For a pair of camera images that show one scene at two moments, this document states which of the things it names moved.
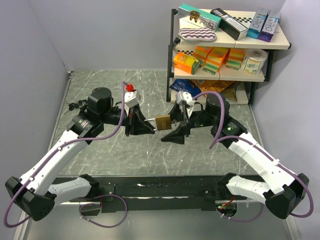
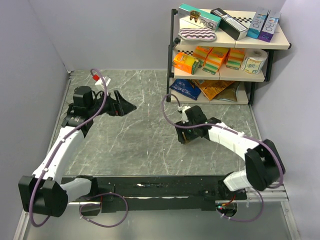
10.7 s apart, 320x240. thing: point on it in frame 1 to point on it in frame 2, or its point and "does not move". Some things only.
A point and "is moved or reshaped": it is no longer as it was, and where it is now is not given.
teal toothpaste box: (199, 17) does not move
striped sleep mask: (198, 34) does not move
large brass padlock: (162, 122) is moved or reshaped
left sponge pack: (201, 52) does not move
